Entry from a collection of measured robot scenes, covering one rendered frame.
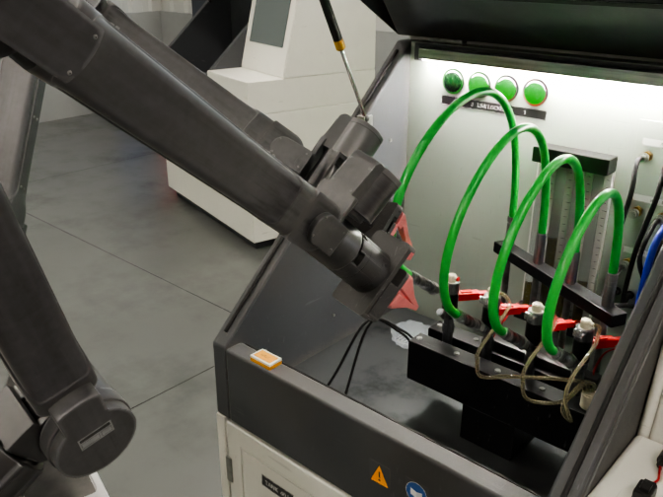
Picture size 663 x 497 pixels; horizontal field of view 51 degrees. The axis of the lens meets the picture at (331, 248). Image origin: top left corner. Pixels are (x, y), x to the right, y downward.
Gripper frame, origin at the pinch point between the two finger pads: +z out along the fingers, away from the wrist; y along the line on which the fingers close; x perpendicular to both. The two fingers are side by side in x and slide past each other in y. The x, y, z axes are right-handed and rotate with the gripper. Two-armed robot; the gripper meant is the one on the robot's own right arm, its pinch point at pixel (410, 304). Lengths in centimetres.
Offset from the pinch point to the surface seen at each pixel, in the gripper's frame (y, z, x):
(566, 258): 17.0, 11.9, -7.2
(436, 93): 43, 23, 50
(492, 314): 6.2, 14.5, -0.4
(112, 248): -53, 116, 329
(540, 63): 51, 20, 26
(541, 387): 2.7, 35.3, -0.3
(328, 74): 100, 135, 279
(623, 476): -2.2, 30.7, -20.4
